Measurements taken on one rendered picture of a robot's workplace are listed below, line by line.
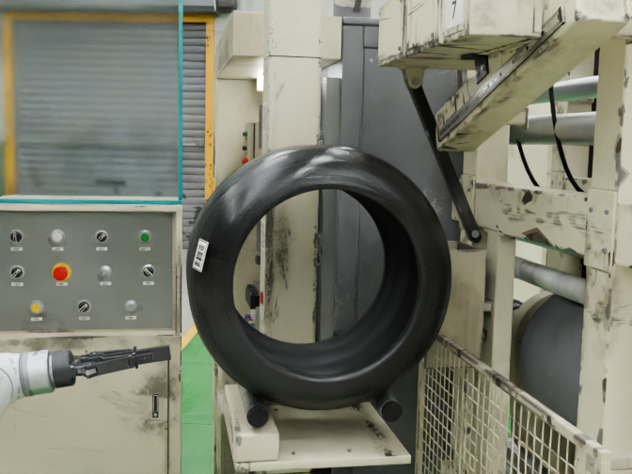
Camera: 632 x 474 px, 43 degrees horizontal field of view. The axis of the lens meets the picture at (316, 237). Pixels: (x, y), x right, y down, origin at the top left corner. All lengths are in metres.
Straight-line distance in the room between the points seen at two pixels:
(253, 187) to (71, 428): 1.11
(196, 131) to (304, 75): 9.06
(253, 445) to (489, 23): 0.93
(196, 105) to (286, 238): 9.09
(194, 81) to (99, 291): 8.76
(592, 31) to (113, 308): 1.54
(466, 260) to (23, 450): 1.34
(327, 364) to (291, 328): 0.15
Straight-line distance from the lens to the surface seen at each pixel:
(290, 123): 1.96
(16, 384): 1.73
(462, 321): 2.05
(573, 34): 1.43
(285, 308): 2.00
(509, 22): 1.46
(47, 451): 2.48
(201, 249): 1.60
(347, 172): 1.62
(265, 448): 1.70
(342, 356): 1.94
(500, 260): 2.07
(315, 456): 1.74
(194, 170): 11.02
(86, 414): 2.43
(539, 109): 5.19
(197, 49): 11.07
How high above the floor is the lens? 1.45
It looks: 7 degrees down
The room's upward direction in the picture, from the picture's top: 1 degrees clockwise
